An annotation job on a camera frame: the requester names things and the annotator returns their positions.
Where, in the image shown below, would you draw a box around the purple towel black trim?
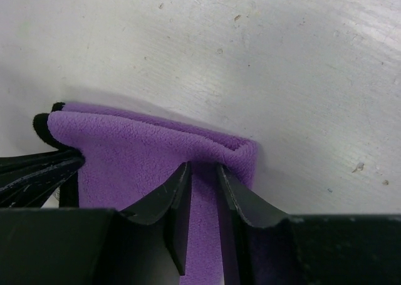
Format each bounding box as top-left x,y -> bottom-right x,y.
33,103 -> 258,284

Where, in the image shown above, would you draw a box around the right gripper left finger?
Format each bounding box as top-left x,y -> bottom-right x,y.
1,163 -> 192,284

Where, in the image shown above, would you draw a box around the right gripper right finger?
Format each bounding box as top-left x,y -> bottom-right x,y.
217,165 -> 400,284

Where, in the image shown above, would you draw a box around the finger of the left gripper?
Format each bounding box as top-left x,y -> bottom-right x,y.
1,150 -> 85,208

